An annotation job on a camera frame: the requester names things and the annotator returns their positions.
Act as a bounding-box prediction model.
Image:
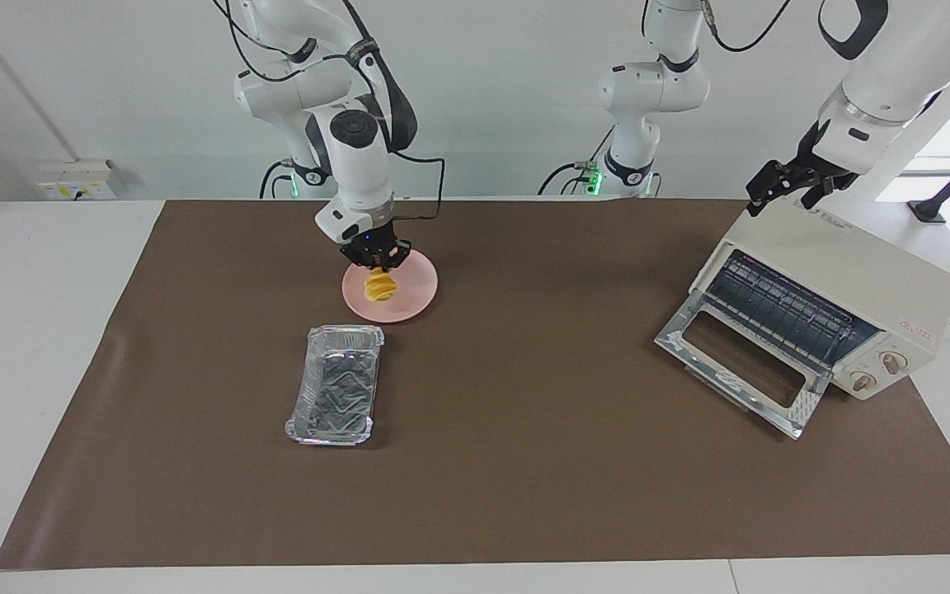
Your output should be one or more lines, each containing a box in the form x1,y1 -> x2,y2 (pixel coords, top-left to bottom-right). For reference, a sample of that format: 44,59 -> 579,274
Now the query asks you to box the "yellow sliced bread loaf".
362,268 -> 400,304

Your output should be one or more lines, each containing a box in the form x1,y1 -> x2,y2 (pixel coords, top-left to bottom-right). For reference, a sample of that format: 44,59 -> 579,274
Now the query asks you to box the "aluminium foil tray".
284,324 -> 385,448

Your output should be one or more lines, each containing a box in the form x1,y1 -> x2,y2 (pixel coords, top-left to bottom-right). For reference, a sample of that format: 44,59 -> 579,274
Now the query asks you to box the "white toaster oven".
689,194 -> 950,403

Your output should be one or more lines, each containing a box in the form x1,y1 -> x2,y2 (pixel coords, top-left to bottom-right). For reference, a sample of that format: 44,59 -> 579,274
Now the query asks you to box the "glass oven door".
654,289 -> 835,441

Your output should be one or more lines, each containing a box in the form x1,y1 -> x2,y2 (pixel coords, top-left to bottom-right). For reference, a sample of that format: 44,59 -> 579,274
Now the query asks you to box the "pink round plate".
341,247 -> 440,324

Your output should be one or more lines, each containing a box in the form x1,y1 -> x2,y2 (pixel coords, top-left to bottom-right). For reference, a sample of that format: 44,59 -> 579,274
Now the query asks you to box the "brown table mat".
0,198 -> 950,570

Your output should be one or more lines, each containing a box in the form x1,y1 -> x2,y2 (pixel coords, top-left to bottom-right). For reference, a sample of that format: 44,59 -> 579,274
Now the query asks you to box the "wire oven rack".
706,252 -> 880,372

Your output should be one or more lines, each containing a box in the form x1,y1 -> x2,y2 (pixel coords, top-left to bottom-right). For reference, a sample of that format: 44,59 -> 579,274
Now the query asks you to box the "black right arm base cable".
259,159 -> 291,199

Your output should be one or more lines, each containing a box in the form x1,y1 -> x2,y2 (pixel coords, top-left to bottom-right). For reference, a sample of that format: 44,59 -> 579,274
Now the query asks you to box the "black arm base cable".
259,159 -> 291,199
537,124 -> 604,197

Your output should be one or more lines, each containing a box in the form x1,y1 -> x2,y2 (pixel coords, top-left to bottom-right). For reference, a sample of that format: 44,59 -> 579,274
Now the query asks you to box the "black left arm base cable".
537,124 -> 604,197

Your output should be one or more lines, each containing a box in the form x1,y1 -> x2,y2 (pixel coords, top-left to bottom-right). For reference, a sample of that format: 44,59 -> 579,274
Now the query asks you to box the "white wall socket box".
34,159 -> 125,201

